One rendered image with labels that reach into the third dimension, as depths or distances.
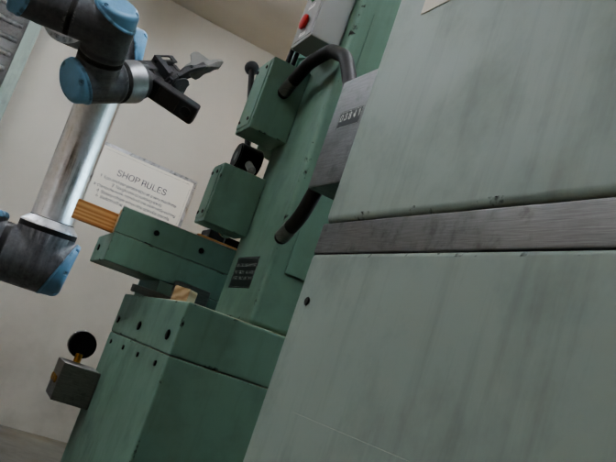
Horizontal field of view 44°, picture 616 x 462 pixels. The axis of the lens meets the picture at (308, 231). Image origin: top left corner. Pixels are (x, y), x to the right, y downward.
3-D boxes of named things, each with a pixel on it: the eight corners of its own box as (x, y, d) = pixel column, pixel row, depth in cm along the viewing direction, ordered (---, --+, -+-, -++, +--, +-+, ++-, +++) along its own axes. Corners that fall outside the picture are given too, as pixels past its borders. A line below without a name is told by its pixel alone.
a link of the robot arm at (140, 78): (139, 79, 156) (121, 115, 161) (158, 79, 160) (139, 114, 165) (116, 49, 159) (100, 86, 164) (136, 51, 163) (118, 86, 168)
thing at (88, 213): (346, 324, 179) (350, 307, 180) (349, 324, 177) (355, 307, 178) (71, 217, 156) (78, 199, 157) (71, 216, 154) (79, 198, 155)
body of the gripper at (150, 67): (175, 54, 173) (132, 52, 163) (195, 80, 170) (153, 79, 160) (161, 80, 177) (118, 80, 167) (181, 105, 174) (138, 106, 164)
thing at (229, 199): (235, 239, 153) (255, 183, 155) (246, 237, 147) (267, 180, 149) (191, 221, 150) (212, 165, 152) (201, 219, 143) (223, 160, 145)
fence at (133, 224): (361, 327, 176) (368, 305, 177) (365, 328, 175) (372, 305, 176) (113, 231, 155) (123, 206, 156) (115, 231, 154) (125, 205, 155)
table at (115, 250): (304, 343, 202) (312, 321, 203) (357, 354, 174) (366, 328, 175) (82, 260, 181) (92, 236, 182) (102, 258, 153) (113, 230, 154)
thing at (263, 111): (269, 150, 155) (293, 84, 158) (286, 144, 146) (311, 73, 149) (232, 133, 152) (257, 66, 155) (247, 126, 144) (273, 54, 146)
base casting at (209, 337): (282, 389, 189) (294, 353, 191) (401, 434, 136) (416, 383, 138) (108, 330, 173) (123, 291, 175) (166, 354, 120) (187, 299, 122)
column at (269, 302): (312, 353, 155) (416, 38, 169) (363, 365, 135) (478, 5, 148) (211, 316, 147) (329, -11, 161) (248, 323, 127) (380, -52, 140)
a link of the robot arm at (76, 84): (88, 71, 146) (73, 115, 151) (140, 71, 155) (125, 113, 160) (62, 44, 150) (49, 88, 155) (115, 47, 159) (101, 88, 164)
